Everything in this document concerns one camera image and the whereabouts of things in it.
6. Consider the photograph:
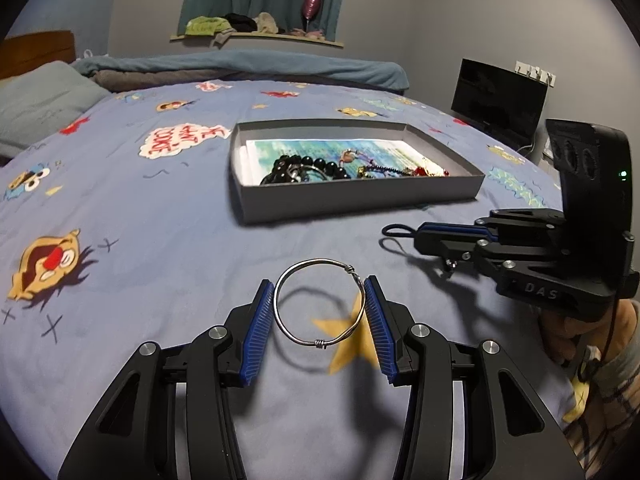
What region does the grey-blue pillow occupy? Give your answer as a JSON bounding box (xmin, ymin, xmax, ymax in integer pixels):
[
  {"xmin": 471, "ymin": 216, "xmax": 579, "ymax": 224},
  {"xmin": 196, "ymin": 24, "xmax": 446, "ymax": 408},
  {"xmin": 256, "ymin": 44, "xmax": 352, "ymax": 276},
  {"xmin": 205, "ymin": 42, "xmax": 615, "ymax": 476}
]
[{"xmin": 0, "ymin": 61, "xmax": 111, "ymax": 158}]

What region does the beige cloth on sill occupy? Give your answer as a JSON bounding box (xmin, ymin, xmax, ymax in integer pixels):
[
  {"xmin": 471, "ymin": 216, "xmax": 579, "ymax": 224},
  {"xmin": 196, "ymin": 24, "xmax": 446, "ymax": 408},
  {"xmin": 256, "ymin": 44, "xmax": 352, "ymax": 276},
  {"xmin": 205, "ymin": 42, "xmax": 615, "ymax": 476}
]
[{"xmin": 254, "ymin": 12, "xmax": 279, "ymax": 35}]

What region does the black cloth on sill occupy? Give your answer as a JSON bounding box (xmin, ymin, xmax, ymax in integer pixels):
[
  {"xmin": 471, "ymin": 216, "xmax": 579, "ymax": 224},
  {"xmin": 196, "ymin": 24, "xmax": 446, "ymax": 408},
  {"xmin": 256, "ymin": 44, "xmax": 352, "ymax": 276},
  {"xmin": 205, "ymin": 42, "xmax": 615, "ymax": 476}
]
[{"xmin": 224, "ymin": 13, "xmax": 258, "ymax": 34}]

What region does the person's right hand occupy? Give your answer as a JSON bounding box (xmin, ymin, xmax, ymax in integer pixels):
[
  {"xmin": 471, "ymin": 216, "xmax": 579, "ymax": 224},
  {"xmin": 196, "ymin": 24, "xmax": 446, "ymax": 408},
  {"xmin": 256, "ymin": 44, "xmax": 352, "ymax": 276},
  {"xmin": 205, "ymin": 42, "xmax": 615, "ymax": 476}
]
[{"xmin": 539, "ymin": 299, "xmax": 638, "ymax": 364}]

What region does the silver wire bangle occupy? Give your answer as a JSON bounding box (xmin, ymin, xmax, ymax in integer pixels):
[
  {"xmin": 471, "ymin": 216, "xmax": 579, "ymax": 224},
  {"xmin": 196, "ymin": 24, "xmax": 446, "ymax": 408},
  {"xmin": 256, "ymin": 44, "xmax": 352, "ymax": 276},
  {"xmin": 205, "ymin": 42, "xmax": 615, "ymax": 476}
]
[{"xmin": 272, "ymin": 258, "xmax": 367, "ymax": 350}]

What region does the grey shallow cardboard box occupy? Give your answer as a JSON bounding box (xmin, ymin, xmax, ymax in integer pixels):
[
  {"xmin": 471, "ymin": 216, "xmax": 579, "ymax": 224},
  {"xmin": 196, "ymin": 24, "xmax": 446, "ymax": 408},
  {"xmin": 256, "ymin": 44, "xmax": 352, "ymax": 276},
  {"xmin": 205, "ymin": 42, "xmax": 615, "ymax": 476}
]
[{"xmin": 230, "ymin": 119, "xmax": 485, "ymax": 223}]

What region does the white wall hook rack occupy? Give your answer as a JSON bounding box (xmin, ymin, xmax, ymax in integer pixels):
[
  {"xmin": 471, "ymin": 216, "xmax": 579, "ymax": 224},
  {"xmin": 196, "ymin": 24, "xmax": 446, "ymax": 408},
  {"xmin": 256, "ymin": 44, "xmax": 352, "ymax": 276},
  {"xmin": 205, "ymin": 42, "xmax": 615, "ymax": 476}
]
[{"xmin": 514, "ymin": 61, "xmax": 556, "ymax": 88}]

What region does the wooden window sill shelf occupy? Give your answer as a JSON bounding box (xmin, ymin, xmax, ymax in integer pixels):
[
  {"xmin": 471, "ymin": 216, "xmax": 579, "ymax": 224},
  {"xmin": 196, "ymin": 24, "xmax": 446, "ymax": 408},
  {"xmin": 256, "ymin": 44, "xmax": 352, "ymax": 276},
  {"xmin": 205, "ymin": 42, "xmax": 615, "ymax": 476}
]
[{"xmin": 169, "ymin": 32, "xmax": 345, "ymax": 49}]

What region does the wooden headboard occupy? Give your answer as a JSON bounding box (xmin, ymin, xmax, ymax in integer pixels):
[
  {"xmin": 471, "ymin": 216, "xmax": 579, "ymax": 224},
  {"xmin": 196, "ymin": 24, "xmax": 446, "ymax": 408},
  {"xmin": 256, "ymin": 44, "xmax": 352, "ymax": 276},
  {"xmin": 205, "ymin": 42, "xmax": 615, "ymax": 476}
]
[{"xmin": 0, "ymin": 30, "xmax": 76, "ymax": 79}]

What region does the black elastic hair tie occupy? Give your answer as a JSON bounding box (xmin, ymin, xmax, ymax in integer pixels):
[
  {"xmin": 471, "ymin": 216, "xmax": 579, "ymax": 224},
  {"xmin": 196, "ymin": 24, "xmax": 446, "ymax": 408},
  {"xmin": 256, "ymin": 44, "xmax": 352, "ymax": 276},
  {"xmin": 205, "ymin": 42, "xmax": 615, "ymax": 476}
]
[{"xmin": 380, "ymin": 222, "xmax": 419, "ymax": 240}]

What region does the plaid right sleeve forearm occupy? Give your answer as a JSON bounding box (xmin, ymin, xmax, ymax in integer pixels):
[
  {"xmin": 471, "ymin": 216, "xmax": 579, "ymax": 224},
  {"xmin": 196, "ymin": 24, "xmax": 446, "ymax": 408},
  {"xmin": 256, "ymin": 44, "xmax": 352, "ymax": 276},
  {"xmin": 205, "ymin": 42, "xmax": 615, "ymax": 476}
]
[{"xmin": 564, "ymin": 337, "xmax": 639, "ymax": 479}]

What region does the green cloth on sill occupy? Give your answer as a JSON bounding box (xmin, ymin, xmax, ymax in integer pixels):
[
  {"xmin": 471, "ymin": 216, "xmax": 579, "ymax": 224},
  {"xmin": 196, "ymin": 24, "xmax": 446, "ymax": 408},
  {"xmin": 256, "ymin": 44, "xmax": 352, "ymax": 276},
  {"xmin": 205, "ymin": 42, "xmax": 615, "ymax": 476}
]
[{"xmin": 184, "ymin": 16, "xmax": 235, "ymax": 46}]

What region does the teal folded blanket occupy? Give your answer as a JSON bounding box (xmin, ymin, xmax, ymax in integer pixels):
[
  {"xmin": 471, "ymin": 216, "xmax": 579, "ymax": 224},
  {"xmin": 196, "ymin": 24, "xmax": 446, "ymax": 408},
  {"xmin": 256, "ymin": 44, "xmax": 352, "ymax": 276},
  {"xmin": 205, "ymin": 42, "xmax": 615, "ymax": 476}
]
[{"xmin": 72, "ymin": 49, "xmax": 409, "ymax": 94}]

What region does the dark maroon small bead bracelet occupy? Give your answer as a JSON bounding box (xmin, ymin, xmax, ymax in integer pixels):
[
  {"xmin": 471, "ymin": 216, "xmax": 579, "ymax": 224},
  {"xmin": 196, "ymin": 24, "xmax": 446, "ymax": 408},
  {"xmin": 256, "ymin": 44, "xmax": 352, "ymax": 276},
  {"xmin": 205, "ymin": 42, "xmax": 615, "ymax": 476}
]
[{"xmin": 357, "ymin": 161, "xmax": 417, "ymax": 181}]

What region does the large black bead bracelet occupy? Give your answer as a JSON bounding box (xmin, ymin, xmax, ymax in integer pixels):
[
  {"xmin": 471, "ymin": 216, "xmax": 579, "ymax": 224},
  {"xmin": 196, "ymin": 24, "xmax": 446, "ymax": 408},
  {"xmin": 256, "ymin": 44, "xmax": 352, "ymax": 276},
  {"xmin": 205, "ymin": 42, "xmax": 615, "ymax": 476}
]
[{"xmin": 258, "ymin": 153, "xmax": 352, "ymax": 187}]

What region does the black monitor screen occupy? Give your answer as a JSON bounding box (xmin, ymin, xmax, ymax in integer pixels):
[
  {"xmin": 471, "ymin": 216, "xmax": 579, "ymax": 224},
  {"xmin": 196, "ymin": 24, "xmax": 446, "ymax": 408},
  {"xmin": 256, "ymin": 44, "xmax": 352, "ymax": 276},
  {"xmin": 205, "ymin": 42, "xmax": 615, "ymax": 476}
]
[{"xmin": 451, "ymin": 58, "xmax": 548, "ymax": 150}]

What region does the blue-green printed paper sheet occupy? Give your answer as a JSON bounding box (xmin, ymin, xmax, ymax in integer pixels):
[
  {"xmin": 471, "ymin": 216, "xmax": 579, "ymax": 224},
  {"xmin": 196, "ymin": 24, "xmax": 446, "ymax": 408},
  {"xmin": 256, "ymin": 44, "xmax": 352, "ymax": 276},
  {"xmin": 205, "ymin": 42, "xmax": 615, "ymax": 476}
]
[{"xmin": 239, "ymin": 139, "xmax": 452, "ymax": 185}]

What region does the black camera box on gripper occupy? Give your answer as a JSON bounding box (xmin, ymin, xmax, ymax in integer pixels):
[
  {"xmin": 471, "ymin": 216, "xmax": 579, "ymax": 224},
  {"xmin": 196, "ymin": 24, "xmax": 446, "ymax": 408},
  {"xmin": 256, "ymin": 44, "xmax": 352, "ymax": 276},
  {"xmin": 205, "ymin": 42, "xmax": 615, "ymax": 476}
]
[{"xmin": 544, "ymin": 117, "xmax": 636, "ymax": 288}]

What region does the pink balloon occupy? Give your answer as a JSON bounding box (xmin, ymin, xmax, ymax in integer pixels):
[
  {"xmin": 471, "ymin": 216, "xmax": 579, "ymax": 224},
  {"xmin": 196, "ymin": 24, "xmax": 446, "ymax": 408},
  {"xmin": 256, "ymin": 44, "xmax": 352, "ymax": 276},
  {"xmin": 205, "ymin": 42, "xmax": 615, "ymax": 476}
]
[{"xmin": 300, "ymin": 0, "xmax": 322, "ymax": 32}]

